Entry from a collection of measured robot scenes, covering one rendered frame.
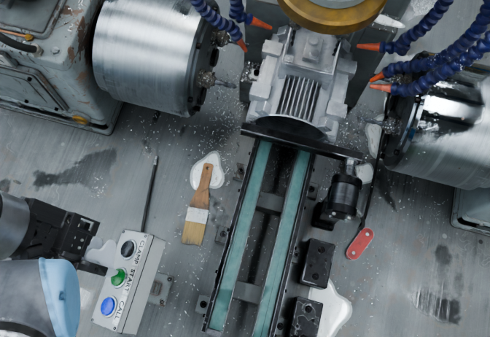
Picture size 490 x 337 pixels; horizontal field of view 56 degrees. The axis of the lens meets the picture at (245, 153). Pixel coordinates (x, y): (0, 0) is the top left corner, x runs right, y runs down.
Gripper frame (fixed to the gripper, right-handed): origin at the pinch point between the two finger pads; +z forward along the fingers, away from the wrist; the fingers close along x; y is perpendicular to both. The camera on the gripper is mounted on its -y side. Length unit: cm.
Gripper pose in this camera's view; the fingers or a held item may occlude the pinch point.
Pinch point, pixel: (109, 274)
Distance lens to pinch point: 85.5
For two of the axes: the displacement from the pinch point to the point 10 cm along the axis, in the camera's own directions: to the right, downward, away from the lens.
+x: -8.2, -0.4, 5.6
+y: 2.6, -9.1, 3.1
